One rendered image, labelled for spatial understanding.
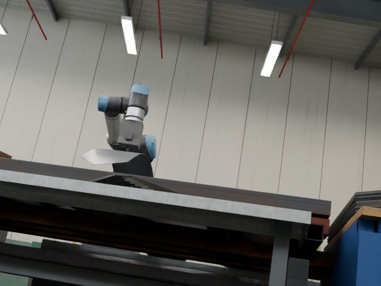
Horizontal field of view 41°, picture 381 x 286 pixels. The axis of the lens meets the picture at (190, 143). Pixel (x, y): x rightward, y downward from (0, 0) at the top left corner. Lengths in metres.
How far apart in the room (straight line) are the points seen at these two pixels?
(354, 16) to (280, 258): 9.99
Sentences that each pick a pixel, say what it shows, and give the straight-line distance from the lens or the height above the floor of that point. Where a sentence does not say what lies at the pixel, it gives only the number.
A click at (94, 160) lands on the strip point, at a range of 1.81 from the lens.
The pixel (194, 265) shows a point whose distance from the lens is 2.38.
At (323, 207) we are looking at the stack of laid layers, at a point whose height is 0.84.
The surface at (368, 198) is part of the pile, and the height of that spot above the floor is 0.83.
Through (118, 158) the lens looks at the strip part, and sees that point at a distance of 1.86.
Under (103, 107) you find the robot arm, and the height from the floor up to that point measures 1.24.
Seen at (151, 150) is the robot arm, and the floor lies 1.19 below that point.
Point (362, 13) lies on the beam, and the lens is 11.27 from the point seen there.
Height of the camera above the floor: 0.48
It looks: 18 degrees up
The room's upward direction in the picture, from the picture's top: 10 degrees clockwise
